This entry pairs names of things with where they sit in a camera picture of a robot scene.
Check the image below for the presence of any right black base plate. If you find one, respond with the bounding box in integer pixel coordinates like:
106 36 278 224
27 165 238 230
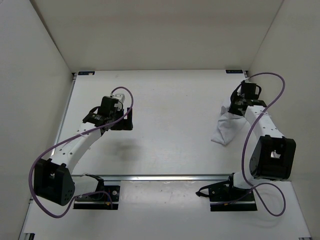
208 185 258 212

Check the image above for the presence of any white skirt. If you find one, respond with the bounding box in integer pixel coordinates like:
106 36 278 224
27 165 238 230
210 97 247 146

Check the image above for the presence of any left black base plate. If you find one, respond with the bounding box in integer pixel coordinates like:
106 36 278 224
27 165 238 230
73 183 121 211

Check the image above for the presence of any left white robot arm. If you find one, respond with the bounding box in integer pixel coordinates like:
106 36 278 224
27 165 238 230
33 93 133 206

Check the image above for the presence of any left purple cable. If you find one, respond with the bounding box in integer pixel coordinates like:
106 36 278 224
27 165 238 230
29 86 134 219

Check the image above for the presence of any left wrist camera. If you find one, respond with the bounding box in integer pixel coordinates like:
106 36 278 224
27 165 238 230
112 93 126 104

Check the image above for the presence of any blue corner label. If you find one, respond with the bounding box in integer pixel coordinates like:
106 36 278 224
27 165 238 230
225 69 243 74
77 71 95 76

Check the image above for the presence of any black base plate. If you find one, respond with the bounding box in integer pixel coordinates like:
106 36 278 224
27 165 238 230
208 185 258 212
73 183 121 211

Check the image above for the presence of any right blue corner label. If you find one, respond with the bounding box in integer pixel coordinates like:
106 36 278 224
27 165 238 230
225 69 243 74

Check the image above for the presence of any aluminium front rail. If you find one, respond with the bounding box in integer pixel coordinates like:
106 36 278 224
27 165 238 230
72 174 233 183

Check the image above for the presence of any left blue corner label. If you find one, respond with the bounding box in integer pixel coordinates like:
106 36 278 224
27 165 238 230
77 71 95 76

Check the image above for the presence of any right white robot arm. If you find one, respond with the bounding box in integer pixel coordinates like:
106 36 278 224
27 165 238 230
195 80 296 205

